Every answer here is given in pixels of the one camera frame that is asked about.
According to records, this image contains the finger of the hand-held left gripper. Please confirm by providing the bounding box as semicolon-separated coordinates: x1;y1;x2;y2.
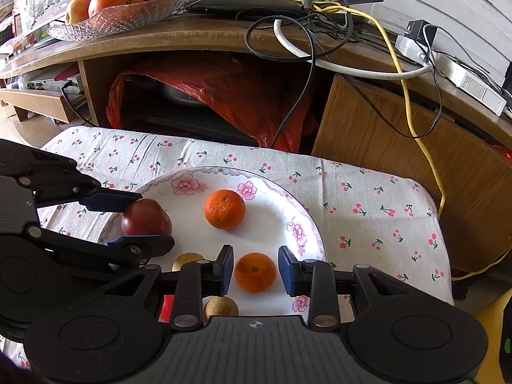
28;224;175;267
8;141;143;212

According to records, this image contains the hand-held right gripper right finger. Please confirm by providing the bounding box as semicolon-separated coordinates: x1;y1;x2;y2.
278;245;414;329

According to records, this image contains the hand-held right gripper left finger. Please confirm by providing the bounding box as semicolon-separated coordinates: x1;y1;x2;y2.
102;245;235;329

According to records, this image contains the orange mandarin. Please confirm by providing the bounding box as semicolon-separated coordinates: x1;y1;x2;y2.
234;252;277;294
204;189;246;230

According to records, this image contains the dark red tomato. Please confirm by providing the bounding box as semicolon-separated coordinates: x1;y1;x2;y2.
121;198;173;237

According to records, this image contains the yellowish kiwi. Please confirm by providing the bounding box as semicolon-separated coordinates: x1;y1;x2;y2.
172;252;205;272

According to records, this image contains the brown kiwi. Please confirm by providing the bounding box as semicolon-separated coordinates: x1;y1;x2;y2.
203;296;240;323

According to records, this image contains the white floral bowl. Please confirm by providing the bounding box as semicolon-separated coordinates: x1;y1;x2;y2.
98;167;326;318

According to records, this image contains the red cherry tomato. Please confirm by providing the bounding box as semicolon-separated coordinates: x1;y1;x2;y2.
159;294;176;323

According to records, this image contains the cherry print tablecloth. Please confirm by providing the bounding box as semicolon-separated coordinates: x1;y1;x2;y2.
0;125;454;369

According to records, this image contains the grey set-top box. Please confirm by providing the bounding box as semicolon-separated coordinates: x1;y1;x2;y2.
26;76;84;95

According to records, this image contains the wooden television cabinet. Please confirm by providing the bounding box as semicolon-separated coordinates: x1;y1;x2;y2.
0;12;512;277

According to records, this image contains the large red plastic bag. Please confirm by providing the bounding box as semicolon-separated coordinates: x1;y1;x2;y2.
106;54;321;153

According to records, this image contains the glass fruit dish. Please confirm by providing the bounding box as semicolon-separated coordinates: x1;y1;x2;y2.
47;0;190;42

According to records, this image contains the yellow apple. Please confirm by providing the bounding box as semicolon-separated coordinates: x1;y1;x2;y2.
65;0;99;25

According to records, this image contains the yellow trash bin black liner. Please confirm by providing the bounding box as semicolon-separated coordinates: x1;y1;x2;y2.
456;296;512;384

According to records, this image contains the white power strip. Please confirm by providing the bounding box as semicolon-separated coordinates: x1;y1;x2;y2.
395;34;431;65

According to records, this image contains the white modem box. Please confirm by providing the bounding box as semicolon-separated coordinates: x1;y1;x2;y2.
436;54;508;117

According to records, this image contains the black plug adapter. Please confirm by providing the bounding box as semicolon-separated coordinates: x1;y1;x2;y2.
404;20;433;43

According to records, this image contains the stack of white boards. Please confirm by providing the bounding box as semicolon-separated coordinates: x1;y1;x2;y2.
376;0;512;89

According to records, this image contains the thin black cable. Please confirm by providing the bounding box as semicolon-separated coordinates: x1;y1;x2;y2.
60;81;99;127

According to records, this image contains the hanging black cable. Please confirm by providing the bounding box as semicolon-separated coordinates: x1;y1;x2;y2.
245;16;321;149

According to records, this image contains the yellow cable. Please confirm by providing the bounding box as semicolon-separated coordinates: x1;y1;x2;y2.
238;0;512;281

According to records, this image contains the thick white cable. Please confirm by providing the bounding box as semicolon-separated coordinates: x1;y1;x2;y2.
273;18;435;81

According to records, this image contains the long black cable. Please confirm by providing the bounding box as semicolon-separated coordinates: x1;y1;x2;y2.
356;19;445;139

